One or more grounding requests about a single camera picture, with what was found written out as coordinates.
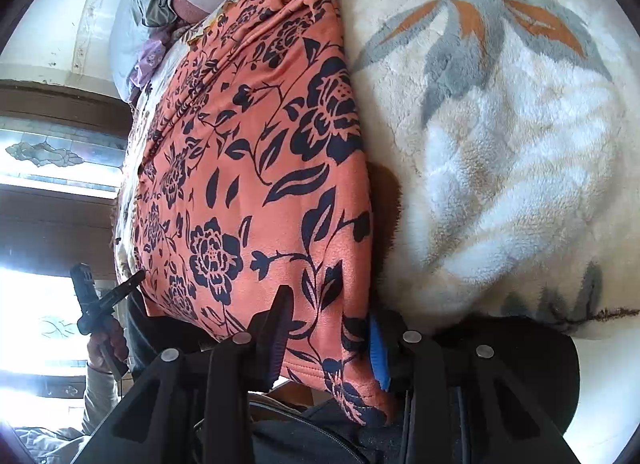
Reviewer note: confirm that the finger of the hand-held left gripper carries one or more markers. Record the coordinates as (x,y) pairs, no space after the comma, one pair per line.
(122,288)

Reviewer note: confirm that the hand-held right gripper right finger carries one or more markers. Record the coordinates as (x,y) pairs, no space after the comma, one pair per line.
(378,355)

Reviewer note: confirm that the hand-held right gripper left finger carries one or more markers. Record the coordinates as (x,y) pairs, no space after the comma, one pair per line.
(274,326)

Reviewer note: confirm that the orange floral cloth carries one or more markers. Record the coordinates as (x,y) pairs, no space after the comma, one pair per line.
(260,144)

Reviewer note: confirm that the person's left forearm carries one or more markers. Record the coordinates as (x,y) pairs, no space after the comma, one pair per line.
(100,399)

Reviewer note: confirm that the person's left hand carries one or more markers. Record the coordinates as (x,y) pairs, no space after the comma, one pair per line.
(116,339)

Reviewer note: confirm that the wooden cabinet with glass panels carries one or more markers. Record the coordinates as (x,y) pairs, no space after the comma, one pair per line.
(55,224)

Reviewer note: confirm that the person's dark pants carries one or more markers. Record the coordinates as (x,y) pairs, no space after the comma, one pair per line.
(310,436)

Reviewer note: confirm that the purple cloth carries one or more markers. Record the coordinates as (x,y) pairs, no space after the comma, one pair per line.
(150,59)

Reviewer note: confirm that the cream leaf-print fleece blanket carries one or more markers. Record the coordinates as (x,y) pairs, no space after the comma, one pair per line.
(500,119)

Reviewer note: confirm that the grey cloth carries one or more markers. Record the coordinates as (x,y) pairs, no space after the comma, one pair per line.
(155,2)

